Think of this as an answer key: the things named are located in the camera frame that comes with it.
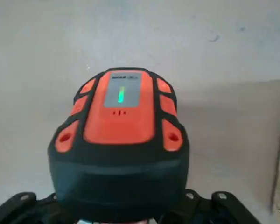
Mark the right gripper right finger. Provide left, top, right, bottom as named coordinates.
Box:
left=154, top=190, right=262, bottom=224

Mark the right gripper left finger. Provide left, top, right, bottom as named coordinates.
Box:
left=0, top=191, right=81, bottom=224

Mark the orange black barcode scanner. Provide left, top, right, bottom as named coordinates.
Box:
left=47, top=67, right=190, bottom=224

